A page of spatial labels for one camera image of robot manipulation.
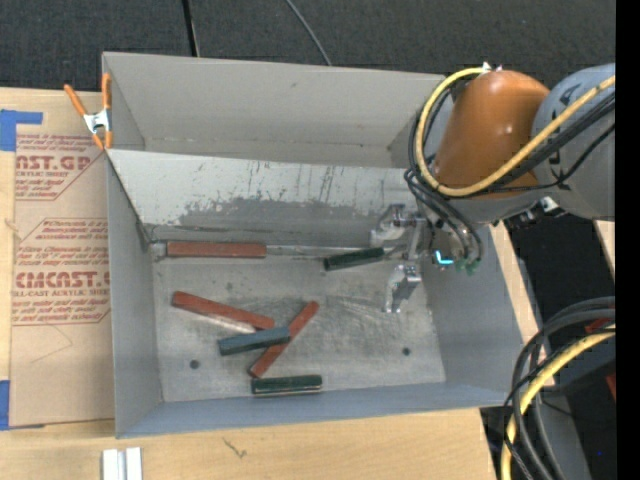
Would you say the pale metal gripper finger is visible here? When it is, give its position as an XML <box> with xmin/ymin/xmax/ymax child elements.
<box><xmin>382</xmin><ymin>263</ymin><xmax>424</xmax><ymax>315</ymax></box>
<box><xmin>369</xmin><ymin>204</ymin><xmax>410</xmax><ymax>250</ymax></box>

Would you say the dark green flat block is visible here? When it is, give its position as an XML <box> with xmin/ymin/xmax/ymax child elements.
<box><xmin>217</xmin><ymin>326</ymin><xmax>293</xmax><ymax>357</ymax></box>
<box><xmin>250</xmin><ymin>374</ymin><xmax>324</xmax><ymax>397</ymax></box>
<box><xmin>322</xmin><ymin>246</ymin><xmax>387</xmax><ymax>273</ymax></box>

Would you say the grey metal bin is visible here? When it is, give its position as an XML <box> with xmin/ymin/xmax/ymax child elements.
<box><xmin>101</xmin><ymin>51</ymin><xmax>518</xmax><ymax>440</ymax></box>

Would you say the red-brown flat block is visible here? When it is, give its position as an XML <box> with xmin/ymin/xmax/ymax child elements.
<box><xmin>170</xmin><ymin>290</ymin><xmax>277</xmax><ymax>331</ymax></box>
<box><xmin>165</xmin><ymin>240</ymin><xmax>268</xmax><ymax>260</ymax></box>
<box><xmin>247</xmin><ymin>300</ymin><xmax>321</xmax><ymax>380</ymax></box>

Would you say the brown cardboard board red print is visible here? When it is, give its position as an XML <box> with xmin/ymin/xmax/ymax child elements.
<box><xmin>0</xmin><ymin>86</ymin><xmax>117</xmax><ymax>430</ymax></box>

